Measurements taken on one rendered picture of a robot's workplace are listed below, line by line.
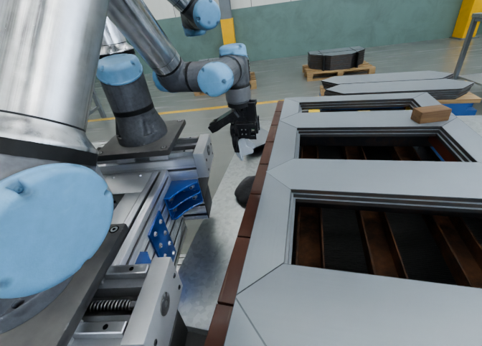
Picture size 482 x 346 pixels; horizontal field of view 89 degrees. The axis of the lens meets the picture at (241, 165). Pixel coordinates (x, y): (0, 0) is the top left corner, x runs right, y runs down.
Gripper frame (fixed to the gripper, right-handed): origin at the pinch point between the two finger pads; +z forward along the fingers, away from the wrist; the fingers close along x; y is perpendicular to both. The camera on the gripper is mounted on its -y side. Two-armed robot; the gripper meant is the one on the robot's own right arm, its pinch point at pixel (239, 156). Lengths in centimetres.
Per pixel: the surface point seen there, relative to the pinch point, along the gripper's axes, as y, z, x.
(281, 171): 14.2, 5.5, 0.0
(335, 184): 31.1, 5.4, -6.4
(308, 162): 23.3, 5.4, 5.9
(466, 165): 70, 5, 6
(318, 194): 26.1, 6.8, -9.7
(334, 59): 70, 57, 436
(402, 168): 52, 5, 4
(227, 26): -174, -5, 616
